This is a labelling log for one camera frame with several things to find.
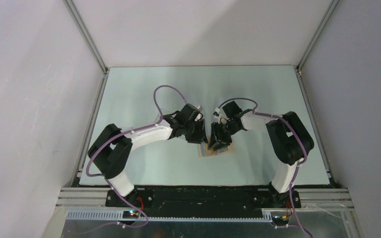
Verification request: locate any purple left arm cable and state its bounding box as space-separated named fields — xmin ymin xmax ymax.
xmin=85 ymin=85 xmax=188 ymax=229

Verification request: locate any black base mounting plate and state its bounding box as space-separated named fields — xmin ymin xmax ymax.
xmin=105 ymin=185 xmax=301 ymax=218

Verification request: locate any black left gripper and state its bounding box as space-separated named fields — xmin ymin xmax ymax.
xmin=183 ymin=118 xmax=208 ymax=144

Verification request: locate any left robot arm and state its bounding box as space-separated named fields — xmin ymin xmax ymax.
xmin=86 ymin=103 xmax=208 ymax=207

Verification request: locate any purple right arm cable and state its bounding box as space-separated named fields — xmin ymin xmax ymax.
xmin=217 ymin=97 xmax=313 ymax=238

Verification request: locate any blue credit card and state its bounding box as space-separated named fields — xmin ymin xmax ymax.
xmin=201 ymin=146 xmax=211 ymax=157

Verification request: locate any right aluminium frame post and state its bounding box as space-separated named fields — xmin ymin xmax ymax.
xmin=296 ymin=0 xmax=341 ymax=72

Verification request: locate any aluminium frame post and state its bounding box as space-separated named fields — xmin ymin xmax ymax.
xmin=296 ymin=0 xmax=341 ymax=72
xmin=63 ymin=0 xmax=108 ymax=74

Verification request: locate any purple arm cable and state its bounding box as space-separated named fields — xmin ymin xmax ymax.
xmin=217 ymin=97 xmax=313 ymax=238
xmin=85 ymin=85 xmax=188 ymax=229

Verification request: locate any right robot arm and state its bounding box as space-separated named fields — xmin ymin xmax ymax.
xmin=207 ymin=98 xmax=315 ymax=207

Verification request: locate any left aluminium frame post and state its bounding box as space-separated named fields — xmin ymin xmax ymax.
xmin=63 ymin=0 xmax=108 ymax=74

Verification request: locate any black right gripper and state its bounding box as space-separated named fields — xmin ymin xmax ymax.
xmin=207 ymin=121 xmax=240 ymax=151

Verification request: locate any beige leather card holder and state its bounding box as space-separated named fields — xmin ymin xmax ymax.
xmin=197 ymin=143 xmax=234 ymax=158

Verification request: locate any grey slotted cable duct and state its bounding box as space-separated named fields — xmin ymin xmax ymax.
xmin=66 ymin=209 xmax=272 ymax=223

